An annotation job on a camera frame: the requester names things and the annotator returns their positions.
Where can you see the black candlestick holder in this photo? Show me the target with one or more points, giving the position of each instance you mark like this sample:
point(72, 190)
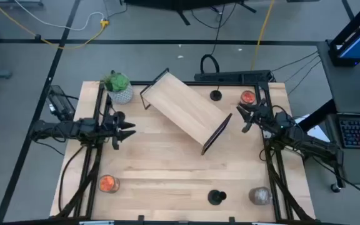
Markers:
point(214, 197)
point(216, 96)

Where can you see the grey side desk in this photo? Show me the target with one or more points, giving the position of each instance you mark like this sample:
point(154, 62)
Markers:
point(345, 87)

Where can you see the white paper sheet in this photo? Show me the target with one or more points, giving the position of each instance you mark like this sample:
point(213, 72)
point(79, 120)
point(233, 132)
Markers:
point(319, 132)

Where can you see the black table extrusion frame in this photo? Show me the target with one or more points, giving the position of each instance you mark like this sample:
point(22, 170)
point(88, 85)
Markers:
point(90, 195)

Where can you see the black power strip bar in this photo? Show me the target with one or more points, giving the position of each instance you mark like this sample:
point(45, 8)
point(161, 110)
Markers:
point(223, 76)

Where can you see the black power supply box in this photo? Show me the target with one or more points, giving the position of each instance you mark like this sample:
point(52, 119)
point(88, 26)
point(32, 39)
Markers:
point(59, 104)

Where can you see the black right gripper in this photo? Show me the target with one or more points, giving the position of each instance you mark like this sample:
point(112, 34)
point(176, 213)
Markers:
point(261, 114)

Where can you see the black floor stand legs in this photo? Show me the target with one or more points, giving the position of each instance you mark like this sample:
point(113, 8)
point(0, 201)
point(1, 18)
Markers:
point(180, 3)

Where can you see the wooden shelf riser black frame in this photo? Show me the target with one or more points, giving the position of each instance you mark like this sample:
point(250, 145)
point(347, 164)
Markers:
point(180, 106)

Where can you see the black caster wheel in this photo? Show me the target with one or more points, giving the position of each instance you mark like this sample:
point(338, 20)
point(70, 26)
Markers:
point(335, 187)

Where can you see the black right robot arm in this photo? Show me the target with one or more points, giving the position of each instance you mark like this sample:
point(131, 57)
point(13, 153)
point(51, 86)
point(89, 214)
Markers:
point(311, 145)

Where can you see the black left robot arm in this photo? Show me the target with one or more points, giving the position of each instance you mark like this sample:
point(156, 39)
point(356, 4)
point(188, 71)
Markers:
point(64, 128)

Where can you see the orange candle glass jar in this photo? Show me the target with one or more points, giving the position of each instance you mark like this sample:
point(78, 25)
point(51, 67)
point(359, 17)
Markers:
point(248, 97)
point(107, 183)

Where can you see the laptop with backlit keyboard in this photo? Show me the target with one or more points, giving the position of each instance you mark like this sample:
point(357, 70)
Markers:
point(359, 132)

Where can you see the grey candle glass jar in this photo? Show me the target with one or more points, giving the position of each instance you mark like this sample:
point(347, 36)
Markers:
point(260, 196)

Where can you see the green succulent in patterned pot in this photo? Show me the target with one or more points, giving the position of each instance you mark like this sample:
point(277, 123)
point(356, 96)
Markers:
point(119, 86)

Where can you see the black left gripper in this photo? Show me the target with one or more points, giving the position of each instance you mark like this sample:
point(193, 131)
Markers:
point(112, 126)

